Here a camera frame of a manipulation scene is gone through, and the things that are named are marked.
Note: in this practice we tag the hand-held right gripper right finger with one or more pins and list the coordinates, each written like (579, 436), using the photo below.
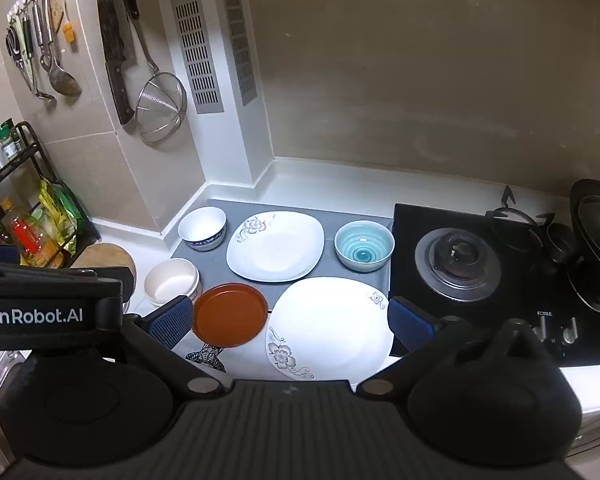
(409, 325)

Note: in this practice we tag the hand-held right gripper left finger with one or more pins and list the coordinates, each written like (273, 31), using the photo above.
(169, 321)

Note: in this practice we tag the cream bowl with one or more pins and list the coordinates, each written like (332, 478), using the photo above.
(198, 287)
(170, 280)

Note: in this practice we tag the orange round plate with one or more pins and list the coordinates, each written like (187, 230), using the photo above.
(230, 315)

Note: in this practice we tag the large white floral square plate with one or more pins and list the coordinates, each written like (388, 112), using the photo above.
(330, 327)

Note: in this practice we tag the teal spiral bowl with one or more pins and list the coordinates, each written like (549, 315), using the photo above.
(364, 247)

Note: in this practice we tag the white bowl with blue pattern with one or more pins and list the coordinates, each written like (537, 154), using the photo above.
(202, 225)

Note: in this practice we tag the small white floral square plate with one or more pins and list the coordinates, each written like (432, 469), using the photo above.
(280, 247)

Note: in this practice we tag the oil bottle with red label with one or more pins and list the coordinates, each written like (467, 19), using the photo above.
(30, 237)

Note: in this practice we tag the round gas burner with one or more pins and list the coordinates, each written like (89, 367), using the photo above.
(457, 262)

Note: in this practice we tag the wooden cutting board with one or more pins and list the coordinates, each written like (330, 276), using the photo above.
(105, 260)

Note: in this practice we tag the grey mat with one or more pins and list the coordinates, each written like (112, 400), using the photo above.
(325, 272)

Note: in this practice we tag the green yellow snack packets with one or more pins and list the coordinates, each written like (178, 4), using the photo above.
(57, 210)

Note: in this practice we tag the black glass gas stove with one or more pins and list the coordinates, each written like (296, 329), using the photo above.
(520, 290)

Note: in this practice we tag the stove knob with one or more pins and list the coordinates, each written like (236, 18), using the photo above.
(542, 329)
(571, 331)

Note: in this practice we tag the black pot support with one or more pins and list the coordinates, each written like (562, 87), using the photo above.
(517, 217)

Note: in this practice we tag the black spice rack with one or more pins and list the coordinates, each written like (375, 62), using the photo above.
(30, 150)

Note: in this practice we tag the green cap bottle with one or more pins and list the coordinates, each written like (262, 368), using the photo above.
(7, 137)

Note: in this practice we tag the black wok with glass lid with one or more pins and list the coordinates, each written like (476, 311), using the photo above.
(597, 240)

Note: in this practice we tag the metal mesh strainer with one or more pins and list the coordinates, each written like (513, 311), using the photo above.
(161, 102)

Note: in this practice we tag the metal ladle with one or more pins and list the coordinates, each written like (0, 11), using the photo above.
(65, 85)

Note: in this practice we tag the dark kitchen cleaver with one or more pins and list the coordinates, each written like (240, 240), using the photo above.
(114, 60)

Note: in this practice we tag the grey vent grille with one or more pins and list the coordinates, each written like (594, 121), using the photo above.
(197, 52)

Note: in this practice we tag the orange silicone brush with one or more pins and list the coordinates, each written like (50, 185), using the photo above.
(69, 35)

